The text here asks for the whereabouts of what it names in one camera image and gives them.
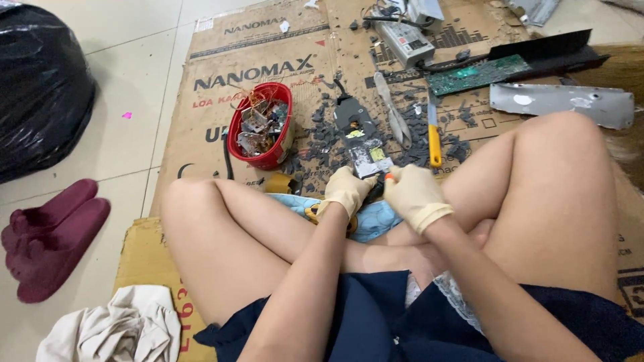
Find person's left hand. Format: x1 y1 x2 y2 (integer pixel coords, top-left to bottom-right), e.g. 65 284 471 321
317 166 379 219

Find red plastic basket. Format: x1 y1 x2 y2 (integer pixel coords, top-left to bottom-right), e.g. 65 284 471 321
227 82 297 171

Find bent grey metal piece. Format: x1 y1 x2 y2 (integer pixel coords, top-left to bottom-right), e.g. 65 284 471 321
505 0 562 27

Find green circuit board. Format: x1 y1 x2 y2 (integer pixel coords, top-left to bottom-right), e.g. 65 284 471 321
428 54 532 97

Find silver power supply unit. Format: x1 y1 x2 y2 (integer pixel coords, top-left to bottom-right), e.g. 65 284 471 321
371 17 436 70

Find white crumpled cloth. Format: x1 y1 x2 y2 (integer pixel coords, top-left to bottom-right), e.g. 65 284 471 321
35 285 182 362

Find grey power adapter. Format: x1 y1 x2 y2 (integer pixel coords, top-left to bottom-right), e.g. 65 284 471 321
333 93 395 180

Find grey metal plate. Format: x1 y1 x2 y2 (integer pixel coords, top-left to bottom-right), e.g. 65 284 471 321
489 82 636 131

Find heap of scrap electronic parts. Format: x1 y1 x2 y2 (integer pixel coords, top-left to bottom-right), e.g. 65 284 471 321
236 97 290 157

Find yellow cardboard piece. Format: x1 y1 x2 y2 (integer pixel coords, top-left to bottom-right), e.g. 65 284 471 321
113 217 218 362

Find person's leg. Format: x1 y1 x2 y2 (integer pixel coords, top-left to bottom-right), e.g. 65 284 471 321
160 177 484 327
370 111 620 302

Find maroon slipper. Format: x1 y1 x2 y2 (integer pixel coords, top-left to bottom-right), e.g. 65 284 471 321
1 178 99 252
5 197 112 304

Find yellow handled knife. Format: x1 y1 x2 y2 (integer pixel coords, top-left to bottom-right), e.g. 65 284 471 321
427 93 443 169

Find navy blue shorts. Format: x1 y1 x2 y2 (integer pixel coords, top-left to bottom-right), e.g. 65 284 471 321
193 270 644 362

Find silver metal scissors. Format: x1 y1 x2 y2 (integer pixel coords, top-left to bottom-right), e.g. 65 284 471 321
373 71 413 149

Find person's left leg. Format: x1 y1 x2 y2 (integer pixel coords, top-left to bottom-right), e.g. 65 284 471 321
160 177 484 327

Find pile of grey plastic fragments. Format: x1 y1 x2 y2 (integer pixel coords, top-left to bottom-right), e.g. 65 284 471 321
281 89 474 195

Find white plastic device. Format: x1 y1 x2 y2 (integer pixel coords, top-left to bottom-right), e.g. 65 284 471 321
402 0 446 31

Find person's right hand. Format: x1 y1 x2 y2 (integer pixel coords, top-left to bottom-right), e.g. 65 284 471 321
383 164 454 235

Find thin black cord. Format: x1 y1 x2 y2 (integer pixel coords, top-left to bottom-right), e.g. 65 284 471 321
222 133 235 181

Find person's right leg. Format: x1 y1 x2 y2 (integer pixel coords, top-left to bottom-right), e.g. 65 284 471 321
370 111 620 302

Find brown printed cardboard sheet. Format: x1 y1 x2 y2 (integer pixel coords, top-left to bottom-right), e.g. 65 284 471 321
148 0 644 322

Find black plastic bag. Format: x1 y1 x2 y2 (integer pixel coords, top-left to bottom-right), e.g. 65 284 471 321
0 0 98 185

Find black cable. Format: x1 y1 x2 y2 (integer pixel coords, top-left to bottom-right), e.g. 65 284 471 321
363 15 429 29

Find blue printed cushion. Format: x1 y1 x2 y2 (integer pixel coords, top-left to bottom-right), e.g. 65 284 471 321
267 193 404 244

